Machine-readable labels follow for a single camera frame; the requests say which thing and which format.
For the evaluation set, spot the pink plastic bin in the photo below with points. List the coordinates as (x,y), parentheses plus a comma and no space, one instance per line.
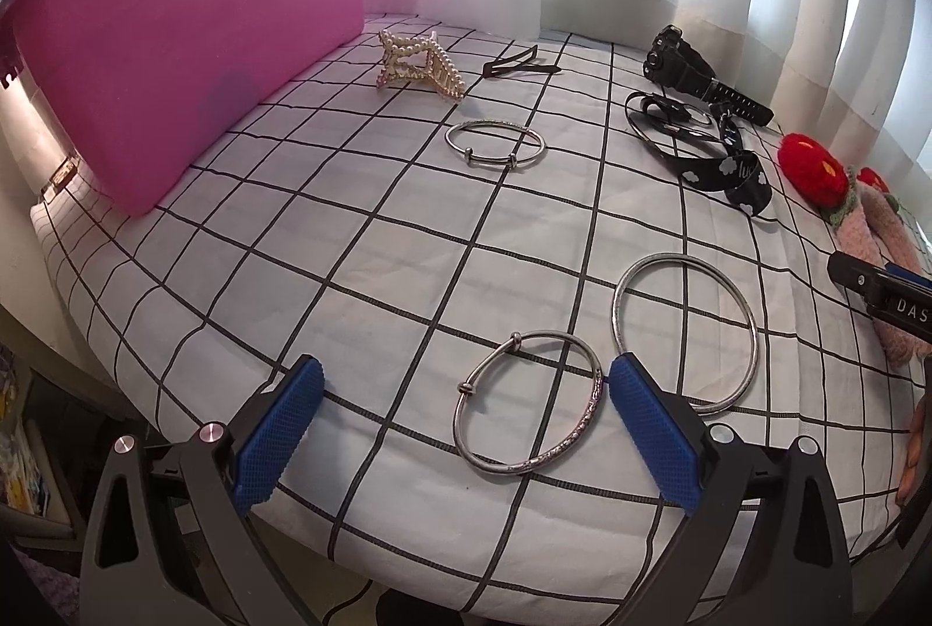
(182,51)

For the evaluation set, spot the red knitted flower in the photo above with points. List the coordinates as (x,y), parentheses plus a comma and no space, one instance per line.
(808,167)

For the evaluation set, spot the black hair pin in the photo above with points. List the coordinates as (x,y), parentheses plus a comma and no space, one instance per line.
(502,65)

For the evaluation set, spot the stack of books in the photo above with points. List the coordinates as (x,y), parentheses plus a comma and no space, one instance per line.
(18,444)

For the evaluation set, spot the pearl hair claw clip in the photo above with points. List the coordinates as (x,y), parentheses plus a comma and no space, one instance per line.
(408,62)

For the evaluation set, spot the person's right hand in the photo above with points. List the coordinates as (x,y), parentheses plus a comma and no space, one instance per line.
(917,451)

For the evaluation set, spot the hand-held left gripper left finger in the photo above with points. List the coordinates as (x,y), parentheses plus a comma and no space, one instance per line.
(280,429)

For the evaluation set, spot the black wrist watch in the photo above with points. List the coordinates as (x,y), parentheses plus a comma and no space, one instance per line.
(677,62)

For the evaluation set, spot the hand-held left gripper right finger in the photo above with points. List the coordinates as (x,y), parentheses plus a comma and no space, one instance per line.
(655,429)

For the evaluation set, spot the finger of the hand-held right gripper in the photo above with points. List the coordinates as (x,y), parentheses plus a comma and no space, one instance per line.
(848,271)

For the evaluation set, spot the pink knitted plush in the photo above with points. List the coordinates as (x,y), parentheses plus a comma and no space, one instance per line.
(874,233)

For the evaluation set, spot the thin silver bangle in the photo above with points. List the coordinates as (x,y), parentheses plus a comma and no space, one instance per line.
(512,162)

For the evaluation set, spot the large plain silver bangle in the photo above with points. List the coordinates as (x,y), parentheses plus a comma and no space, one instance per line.
(677,258)

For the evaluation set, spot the beaded silver bangle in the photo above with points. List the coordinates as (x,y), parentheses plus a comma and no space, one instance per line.
(514,343)

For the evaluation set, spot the white checked bedsheet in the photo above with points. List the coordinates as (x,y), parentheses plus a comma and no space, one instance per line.
(364,276)

